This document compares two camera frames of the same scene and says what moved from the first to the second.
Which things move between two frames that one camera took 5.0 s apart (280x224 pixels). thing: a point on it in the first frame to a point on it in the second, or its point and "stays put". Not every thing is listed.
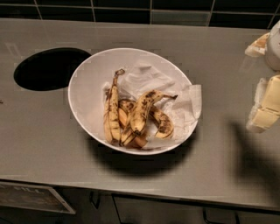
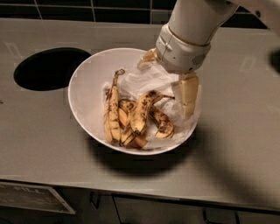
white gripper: (274, 48) to (180, 55)
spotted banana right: (165, 126) stays put
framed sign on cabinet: (36, 197) stays put
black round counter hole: (49, 68) stays put
